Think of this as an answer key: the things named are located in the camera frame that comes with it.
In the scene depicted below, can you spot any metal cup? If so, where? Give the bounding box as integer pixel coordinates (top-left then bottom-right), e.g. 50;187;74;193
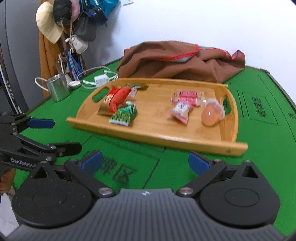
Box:
46;74;70;102

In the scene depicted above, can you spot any red gold snack packet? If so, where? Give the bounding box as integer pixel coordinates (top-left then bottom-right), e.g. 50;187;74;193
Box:
97;88;137;115

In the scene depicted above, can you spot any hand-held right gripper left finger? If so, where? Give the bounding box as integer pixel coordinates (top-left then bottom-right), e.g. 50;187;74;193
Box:
31;149;116;199

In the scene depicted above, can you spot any white charger adaptor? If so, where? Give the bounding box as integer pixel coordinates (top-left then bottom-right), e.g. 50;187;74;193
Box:
95;75;110;86

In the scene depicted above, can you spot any black camera bag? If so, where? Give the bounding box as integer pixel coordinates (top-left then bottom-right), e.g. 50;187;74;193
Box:
81;7;108;24

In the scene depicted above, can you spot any brown cloth cover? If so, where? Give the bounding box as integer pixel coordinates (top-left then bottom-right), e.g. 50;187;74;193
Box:
117;40;246;83

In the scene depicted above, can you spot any person's left hand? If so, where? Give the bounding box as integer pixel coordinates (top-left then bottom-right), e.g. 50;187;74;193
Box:
0;173;14;193

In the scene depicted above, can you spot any red label biscuit pack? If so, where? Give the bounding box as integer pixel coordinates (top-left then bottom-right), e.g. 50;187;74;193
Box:
177;90;207;99
171;94;205;107

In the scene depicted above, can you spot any green snack packet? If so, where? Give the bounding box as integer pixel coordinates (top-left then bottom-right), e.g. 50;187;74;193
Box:
109;104;137;127

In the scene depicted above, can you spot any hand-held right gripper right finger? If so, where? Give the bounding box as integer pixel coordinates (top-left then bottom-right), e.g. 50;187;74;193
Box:
176;151;262;199

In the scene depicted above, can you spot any beige rope bundle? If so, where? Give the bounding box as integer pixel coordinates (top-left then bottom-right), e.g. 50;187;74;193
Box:
57;54;68;75

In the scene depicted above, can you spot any blue bag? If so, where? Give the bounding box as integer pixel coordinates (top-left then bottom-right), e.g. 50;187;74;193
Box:
92;0;121;18

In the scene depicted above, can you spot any orange brown coat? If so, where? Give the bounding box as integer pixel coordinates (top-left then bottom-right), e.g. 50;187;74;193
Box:
39;30;62;80

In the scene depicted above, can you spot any beige cap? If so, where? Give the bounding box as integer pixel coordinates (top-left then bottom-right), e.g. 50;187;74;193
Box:
36;2;64;44

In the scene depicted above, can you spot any pink white snack packet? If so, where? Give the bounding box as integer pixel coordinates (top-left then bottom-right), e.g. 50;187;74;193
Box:
167;102;190;126

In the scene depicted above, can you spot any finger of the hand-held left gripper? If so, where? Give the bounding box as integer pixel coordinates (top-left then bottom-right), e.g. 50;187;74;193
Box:
0;113;55;133
16;136;83;162

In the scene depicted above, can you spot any gold brown snack packet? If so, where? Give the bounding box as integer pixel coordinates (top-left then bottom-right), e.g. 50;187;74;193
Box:
125;83;150;90

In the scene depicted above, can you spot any small white purse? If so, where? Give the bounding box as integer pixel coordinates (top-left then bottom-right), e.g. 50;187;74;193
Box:
69;35;89;54

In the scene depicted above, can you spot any blue lanyard bundle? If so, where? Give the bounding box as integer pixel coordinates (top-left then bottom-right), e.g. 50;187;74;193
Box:
68;49;84;80

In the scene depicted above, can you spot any wooden tray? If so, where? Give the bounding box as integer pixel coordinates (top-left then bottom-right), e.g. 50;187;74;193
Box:
67;77;248;158

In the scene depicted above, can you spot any large grey rounded object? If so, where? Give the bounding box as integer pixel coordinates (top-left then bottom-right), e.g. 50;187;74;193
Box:
0;0;31;114

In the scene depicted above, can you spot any black cap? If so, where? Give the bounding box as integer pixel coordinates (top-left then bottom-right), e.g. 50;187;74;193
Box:
53;0;73;25

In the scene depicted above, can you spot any black shoulder bag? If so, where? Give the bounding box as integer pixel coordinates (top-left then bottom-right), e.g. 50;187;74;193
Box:
75;16;98;42

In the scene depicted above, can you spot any black printed strap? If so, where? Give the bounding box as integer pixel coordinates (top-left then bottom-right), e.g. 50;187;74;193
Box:
0;53;24;114

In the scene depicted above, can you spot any pink hat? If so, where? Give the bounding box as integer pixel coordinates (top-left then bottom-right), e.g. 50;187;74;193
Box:
70;0;82;20

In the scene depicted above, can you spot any white charger cable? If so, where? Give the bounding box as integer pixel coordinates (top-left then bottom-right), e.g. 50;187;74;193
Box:
77;67;119;90

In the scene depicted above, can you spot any orange jelly cup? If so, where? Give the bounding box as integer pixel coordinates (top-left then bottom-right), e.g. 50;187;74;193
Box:
202;98;226;127

